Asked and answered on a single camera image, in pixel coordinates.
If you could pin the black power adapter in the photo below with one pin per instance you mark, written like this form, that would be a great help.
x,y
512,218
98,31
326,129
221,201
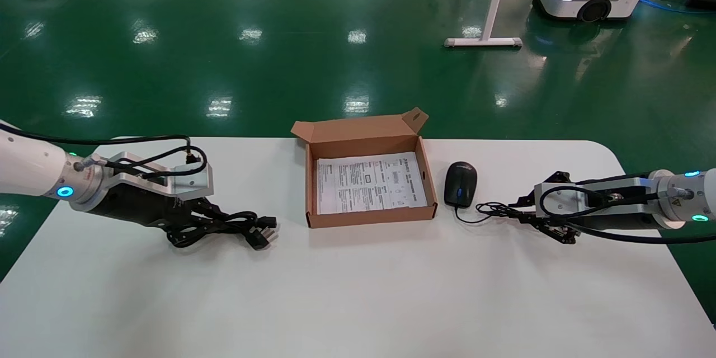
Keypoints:
x,y
702,1

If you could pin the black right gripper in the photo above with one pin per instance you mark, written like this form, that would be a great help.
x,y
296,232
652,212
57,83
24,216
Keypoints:
x,y
615,224

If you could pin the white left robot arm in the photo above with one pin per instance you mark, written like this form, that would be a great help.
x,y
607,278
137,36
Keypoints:
x,y
28,170

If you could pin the brown cardboard box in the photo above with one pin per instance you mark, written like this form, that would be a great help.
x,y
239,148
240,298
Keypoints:
x,y
369,134

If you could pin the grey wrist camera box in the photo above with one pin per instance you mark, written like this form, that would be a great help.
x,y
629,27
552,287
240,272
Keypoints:
x,y
565,198
190,182

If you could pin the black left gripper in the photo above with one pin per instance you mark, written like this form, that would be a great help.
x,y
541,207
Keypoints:
x,y
134,207

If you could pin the white metal stand leg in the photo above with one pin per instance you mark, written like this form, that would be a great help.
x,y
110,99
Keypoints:
x,y
484,42

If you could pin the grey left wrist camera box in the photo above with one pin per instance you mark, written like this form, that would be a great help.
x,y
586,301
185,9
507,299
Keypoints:
x,y
190,182

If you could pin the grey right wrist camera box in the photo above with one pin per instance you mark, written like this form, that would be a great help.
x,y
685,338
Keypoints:
x,y
565,198

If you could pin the printed white paper sheet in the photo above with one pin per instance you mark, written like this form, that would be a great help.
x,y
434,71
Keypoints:
x,y
369,184

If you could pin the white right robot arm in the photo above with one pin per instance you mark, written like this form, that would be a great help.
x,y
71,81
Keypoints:
x,y
693,198

